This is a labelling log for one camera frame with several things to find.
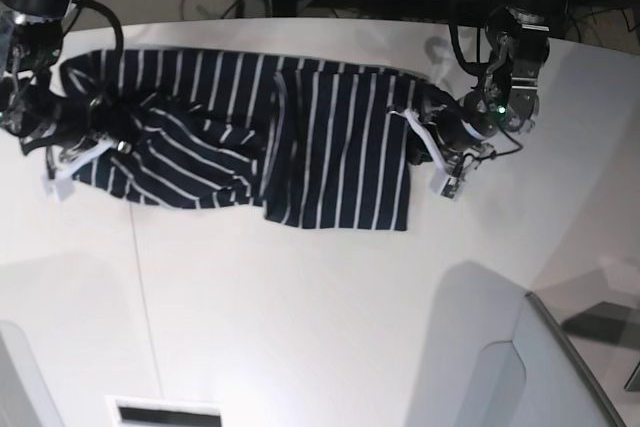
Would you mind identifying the navy white striped t-shirt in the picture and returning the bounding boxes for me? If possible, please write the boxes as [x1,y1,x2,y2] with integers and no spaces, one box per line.
[60,49,452,231]

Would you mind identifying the grey robot base cover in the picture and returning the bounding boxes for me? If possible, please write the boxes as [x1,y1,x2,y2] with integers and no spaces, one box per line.
[1,321,64,427]
[404,262,625,426]

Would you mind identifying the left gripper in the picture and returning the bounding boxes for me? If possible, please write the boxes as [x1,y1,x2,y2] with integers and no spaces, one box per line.
[389,106,498,197]

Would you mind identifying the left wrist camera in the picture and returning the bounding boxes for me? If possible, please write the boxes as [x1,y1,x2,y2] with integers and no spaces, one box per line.
[440,177,464,200]

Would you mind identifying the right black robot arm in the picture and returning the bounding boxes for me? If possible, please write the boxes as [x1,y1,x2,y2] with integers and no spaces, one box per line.
[1,0,136,202]

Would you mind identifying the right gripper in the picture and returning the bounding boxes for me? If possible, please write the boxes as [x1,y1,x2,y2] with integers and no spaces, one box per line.
[19,98,130,202]

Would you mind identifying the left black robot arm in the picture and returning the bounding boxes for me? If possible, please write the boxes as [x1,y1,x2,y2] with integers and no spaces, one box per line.
[390,0,568,199]

